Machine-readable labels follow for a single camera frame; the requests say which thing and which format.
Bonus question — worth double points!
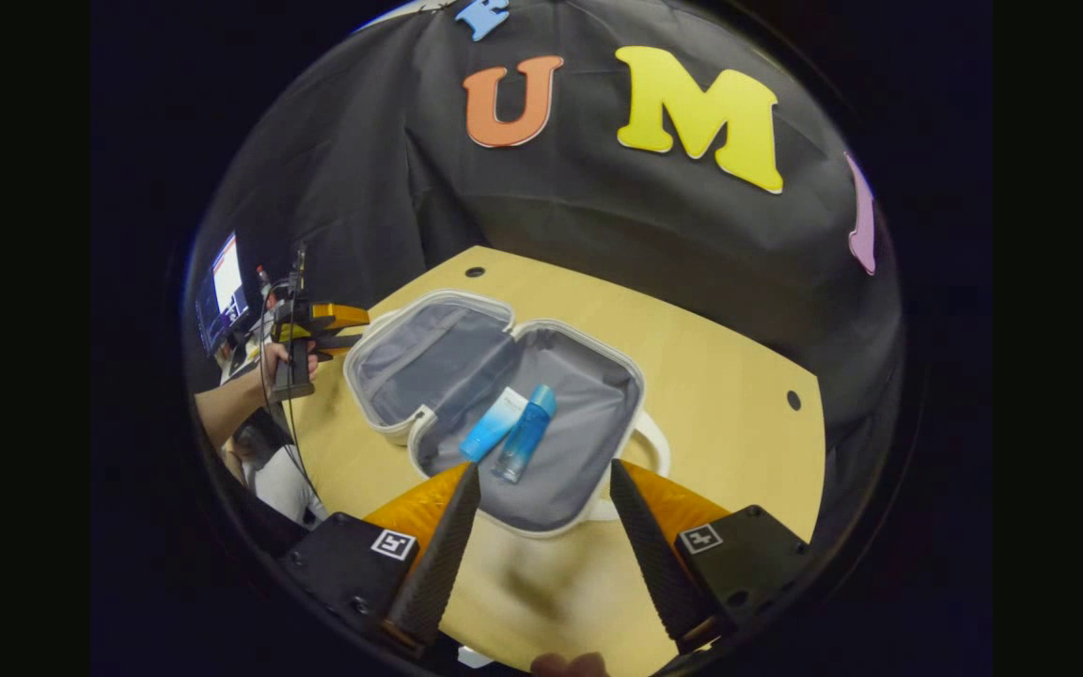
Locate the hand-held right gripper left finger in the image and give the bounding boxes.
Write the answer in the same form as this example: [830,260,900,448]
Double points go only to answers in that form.
[276,461,483,659]

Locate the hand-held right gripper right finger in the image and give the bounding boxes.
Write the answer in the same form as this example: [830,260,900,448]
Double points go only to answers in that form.
[609,459,815,655]

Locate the white suitcase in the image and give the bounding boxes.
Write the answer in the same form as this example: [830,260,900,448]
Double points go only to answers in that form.
[342,289,672,539]

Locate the white blue cream tube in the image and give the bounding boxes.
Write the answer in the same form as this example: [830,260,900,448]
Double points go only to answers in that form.
[459,387,529,464]

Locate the blue transparent bottle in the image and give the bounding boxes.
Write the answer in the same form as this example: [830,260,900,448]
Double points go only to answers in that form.
[491,384,558,484]

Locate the computer monitor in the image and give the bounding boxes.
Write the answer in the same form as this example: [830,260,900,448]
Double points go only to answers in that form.
[196,232,253,354]

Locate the person's grey trousers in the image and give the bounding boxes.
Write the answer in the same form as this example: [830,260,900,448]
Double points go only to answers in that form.
[222,409,328,527]

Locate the black cable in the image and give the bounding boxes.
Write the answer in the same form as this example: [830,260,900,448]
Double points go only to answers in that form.
[258,280,321,501]

